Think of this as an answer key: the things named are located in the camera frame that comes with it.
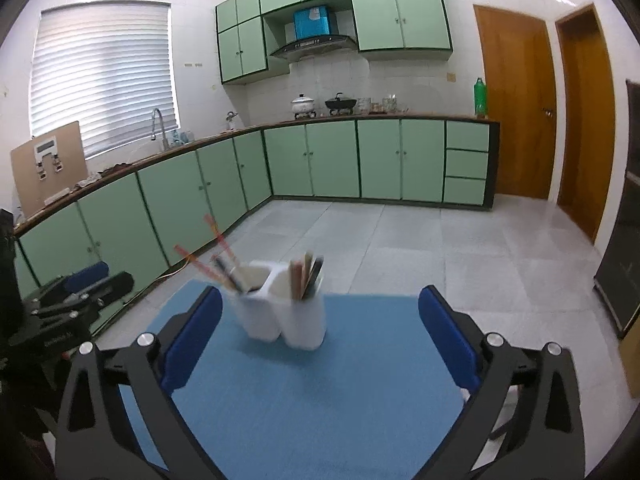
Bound white window blinds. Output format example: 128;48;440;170
29;1;180;159

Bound group of glass jars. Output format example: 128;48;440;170
357;95;409;115

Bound blue mat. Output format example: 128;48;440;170
117;280;519;480

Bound plain wooden door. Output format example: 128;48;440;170
555;3;616;245

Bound blue hood chimney cover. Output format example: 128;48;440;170
293;5;332;41

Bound white plastic utensil container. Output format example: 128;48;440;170
270;260;327;351
227;260;284;342

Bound green plastic bottle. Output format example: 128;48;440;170
473;77;489;120

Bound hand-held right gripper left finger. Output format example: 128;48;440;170
54;285;224;480

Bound white cooking pot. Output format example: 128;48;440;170
291;93;317;119

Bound floor cable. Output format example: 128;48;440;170
149;254;197;287

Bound dark glass display cabinet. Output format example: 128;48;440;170
593;79;640;339

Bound cardboard box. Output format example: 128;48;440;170
617;305;640;402

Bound chrome sink faucet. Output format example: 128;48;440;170
150;107;171;152

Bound rags on counter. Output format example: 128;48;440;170
74;162;132;189

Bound brown cardboard board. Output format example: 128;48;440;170
10;120;89;219

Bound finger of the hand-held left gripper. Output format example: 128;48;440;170
37;271;136;322
37;261;111;306

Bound black wok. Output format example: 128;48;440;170
325;92;359;114

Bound red patterned wooden chopstick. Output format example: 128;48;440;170
173;244;237;294
202;214;247;292

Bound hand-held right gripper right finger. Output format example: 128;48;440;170
417;284;587;480

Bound green wall kitchen cabinets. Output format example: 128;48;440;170
215;0;454;86

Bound wooden door with handle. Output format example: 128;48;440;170
473;4;558;201

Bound black range hood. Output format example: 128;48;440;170
269;34;359;64

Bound green base kitchen cabinets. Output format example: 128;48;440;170
14;114;501;342

